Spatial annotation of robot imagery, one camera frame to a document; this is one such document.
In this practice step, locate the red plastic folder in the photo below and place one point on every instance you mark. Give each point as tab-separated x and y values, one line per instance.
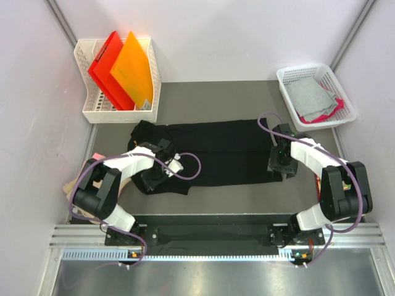
100	73

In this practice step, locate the black t-shirt with flower print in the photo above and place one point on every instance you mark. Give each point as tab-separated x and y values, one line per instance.
214	154

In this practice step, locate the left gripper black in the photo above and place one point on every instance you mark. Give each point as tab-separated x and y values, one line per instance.
149	184

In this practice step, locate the pink folded t-shirt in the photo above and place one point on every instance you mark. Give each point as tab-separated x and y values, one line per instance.
97	156

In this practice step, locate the aluminium frame rail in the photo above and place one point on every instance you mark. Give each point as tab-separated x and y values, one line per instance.
87	242

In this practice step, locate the white camera on left wrist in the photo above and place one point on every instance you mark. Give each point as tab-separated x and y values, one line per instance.
173	165

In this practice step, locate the white perforated basket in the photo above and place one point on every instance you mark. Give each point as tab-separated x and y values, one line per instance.
326	78

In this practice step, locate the grey folded t-shirt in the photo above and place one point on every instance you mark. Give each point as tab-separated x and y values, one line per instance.
310	98

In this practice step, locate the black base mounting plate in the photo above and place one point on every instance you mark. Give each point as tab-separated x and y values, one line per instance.
213	234

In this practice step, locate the white file organiser tray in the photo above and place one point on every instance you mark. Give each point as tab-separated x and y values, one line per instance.
97	108

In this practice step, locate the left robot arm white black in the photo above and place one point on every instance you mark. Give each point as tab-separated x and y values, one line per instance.
127	165

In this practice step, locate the green children's book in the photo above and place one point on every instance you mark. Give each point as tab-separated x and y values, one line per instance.
318	186

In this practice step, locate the orange plastic folder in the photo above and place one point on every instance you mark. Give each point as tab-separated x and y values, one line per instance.
132	72

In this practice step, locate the magenta t-shirt in basket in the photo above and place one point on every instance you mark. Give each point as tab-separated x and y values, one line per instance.
321	118

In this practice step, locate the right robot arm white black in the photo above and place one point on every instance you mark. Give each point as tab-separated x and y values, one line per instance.
335	204

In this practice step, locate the beige folded t-shirt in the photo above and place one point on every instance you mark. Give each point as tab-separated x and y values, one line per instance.
99	204

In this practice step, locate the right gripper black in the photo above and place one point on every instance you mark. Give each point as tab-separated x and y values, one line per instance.
290	170

